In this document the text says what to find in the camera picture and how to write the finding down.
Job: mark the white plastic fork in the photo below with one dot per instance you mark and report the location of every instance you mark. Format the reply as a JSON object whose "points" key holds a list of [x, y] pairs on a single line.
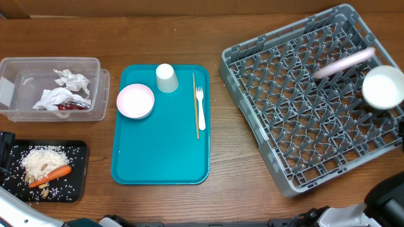
{"points": [[201, 114]]}

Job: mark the white paper cup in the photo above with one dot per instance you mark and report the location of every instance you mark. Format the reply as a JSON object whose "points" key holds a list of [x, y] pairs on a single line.
{"points": [[167, 81]]}

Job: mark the large pink plate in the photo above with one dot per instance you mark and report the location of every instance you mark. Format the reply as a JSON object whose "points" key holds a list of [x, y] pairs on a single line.
{"points": [[345, 62]]}

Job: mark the rice and food scraps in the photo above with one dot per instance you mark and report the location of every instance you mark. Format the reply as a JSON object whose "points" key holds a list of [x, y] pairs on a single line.
{"points": [[39, 163]]}

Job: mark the red snack wrapper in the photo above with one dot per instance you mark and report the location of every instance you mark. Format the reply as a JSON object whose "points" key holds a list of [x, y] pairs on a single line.
{"points": [[73, 105]]}

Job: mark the white napkin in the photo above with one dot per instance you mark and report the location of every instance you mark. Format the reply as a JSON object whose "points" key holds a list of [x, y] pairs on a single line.
{"points": [[71, 87]]}

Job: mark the wooden chopstick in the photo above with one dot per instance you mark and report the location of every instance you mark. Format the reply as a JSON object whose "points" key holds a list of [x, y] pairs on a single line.
{"points": [[195, 107]]}

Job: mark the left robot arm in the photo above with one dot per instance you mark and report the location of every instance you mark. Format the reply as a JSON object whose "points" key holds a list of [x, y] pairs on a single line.
{"points": [[14, 212]]}

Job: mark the pink bowl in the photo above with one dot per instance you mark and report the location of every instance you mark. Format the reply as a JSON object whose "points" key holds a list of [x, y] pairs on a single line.
{"points": [[135, 101]]}

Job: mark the clear plastic bin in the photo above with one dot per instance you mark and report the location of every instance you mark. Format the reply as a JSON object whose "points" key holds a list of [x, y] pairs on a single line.
{"points": [[23, 80]]}

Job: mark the teal serving tray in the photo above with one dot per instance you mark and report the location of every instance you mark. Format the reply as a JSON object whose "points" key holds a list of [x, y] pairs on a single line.
{"points": [[162, 148]]}

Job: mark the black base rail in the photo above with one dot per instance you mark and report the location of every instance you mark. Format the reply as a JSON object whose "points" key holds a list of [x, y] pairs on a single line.
{"points": [[117, 221]]}

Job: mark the grey plastic dishwasher rack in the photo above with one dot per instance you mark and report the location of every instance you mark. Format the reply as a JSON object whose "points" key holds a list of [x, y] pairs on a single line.
{"points": [[310, 130]]}

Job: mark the white small bowl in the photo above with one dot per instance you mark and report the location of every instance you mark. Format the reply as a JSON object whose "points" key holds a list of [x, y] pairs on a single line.
{"points": [[382, 87]]}

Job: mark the orange carrot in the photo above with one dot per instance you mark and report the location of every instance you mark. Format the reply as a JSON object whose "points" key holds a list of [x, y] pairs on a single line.
{"points": [[57, 173]]}

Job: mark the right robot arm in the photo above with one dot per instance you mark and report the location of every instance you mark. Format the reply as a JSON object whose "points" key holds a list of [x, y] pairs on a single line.
{"points": [[382, 206]]}

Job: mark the black plastic tray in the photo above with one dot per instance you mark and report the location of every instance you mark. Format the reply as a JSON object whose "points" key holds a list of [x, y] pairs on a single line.
{"points": [[69, 188]]}

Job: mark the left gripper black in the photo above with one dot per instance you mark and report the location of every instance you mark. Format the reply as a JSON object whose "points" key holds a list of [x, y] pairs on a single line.
{"points": [[5, 139]]}

